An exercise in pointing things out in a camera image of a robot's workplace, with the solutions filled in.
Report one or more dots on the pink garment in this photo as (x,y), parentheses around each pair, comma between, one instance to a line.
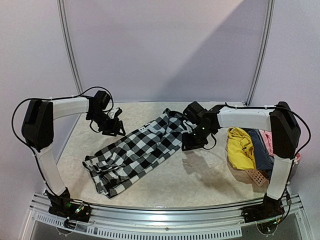
(268,141)

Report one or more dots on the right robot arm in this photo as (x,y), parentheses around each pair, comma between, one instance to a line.
(279,120)

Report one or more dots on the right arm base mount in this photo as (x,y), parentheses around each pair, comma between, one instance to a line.
(269,208)

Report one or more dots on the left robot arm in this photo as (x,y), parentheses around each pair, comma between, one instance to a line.
(38,128)

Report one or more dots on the navy blue garment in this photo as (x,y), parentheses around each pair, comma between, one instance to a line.
(263,160)

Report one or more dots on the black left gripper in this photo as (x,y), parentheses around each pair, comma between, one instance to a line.
(114,128)

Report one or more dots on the black white checkered shirt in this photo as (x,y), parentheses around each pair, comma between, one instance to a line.
(116,167)

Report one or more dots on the right corner wall post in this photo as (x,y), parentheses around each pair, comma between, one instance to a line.
(262,51)

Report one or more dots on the pink laundry basket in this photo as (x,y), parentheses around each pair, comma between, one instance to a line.
(257,177)

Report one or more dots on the corner wall post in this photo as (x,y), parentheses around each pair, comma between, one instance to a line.
(262,51)
(68,45)

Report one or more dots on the yellow garment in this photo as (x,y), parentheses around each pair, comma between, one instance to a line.
(240,149)

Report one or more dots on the left corner wall post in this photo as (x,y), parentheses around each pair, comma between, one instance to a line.
(68,45)

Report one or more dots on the aluminium front rail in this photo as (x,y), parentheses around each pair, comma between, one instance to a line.
(135,223)

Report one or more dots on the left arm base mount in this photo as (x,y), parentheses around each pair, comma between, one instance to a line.
(66,207)

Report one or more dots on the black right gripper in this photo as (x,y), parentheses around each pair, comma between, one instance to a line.
(194,142)

